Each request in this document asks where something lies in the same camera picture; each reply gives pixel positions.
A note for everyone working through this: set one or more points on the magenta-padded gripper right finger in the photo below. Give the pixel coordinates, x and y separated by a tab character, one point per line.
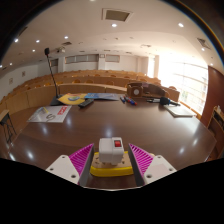
159	167

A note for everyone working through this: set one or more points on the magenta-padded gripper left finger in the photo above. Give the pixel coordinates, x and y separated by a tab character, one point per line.
60	166

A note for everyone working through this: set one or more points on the white charger with red switch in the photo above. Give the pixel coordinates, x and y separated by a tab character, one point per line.
110	151

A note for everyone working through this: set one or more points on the yellow power strip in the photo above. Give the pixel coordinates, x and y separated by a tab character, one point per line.
111	171

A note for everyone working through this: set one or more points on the white flyer with red print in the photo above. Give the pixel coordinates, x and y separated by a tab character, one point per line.
46	115

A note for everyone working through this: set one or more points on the white closed notebook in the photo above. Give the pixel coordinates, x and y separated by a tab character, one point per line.
180	111

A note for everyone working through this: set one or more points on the black gooseneck desk microphone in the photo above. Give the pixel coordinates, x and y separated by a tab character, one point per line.
56	101

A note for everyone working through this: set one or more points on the black handheld microphone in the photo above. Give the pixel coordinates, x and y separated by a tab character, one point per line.
164	101

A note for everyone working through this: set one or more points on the black remote control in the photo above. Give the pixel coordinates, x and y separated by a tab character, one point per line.
86	103

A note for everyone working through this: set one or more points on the red marker pen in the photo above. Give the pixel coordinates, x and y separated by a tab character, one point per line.
133	102

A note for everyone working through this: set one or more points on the wooden shelf unit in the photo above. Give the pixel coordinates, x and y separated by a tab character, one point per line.
217	126

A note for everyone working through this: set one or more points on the wooden stool with metal legs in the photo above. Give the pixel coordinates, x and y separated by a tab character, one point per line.
5	116

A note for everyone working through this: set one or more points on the rows of wooden lecture benches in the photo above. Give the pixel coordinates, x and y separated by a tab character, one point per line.
40	95

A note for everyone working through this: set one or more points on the wooden desk organizer with clock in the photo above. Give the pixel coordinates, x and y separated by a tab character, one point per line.
143	90

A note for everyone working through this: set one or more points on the blue booklet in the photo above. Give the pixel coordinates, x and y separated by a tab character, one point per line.
103	96

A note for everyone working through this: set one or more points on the large bright window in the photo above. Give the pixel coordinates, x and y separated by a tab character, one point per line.
186	83

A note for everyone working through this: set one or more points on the ceiling projector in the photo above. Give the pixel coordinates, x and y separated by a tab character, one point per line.
61	50

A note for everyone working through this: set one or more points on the small ceiling vent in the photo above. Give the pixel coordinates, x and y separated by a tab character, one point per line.
203	42

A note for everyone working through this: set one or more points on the round ceiling lights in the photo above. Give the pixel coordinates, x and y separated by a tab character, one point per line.
114	25

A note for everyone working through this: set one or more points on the large square ceiling vent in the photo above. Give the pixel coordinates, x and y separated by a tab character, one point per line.
117	15

